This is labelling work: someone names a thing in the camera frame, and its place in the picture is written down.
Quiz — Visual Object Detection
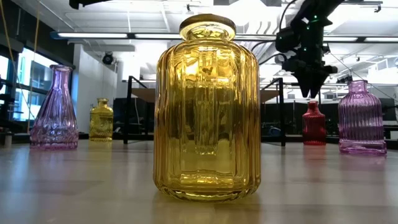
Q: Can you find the black office partition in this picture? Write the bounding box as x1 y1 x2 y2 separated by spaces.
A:
261 102 340 136

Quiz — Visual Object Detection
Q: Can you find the small grey cylinder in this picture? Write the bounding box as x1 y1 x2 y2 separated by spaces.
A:
2 132 13 149

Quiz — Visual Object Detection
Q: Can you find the wooden shelf with black legs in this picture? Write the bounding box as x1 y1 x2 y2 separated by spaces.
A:
123 75 287 147

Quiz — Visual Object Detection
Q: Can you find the purple conical glass vase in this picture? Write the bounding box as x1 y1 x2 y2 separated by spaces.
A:
29 64 80 151

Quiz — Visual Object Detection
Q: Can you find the red ribbed glass bottle vase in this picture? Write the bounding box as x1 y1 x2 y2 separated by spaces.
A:
302 100 327 146

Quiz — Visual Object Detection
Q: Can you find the black office desk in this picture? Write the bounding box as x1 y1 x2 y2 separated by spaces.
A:
384 124 398 140

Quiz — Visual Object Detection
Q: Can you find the long ceiling light bar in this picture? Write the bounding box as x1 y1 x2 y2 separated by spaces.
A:
50 30 398 44

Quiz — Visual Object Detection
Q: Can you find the purple ribbed glass bottle vase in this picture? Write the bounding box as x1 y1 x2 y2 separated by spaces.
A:
338 79 388 156

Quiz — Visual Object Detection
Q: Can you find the large window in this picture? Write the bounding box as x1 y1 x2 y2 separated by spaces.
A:
0 46 60 122

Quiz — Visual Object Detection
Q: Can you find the black ceiling rail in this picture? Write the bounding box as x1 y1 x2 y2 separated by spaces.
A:
340 0 383 13

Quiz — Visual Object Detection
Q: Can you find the small yellow embossed glass vase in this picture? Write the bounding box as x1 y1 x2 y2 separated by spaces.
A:
89 98 114 142

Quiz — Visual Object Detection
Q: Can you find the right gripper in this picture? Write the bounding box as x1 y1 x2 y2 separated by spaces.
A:
275 21 339 99

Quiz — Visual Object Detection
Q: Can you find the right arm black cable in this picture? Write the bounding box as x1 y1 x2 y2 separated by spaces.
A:
251 0 299 66

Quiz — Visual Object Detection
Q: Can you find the large yellow ribbed glass vase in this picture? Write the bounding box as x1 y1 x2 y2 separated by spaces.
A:
152 13 262 203

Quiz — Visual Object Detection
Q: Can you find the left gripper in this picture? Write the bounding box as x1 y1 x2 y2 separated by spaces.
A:
68 0 109 9

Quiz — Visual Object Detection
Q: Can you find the black computer monitor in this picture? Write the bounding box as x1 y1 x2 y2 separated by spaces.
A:
381 98 397 122

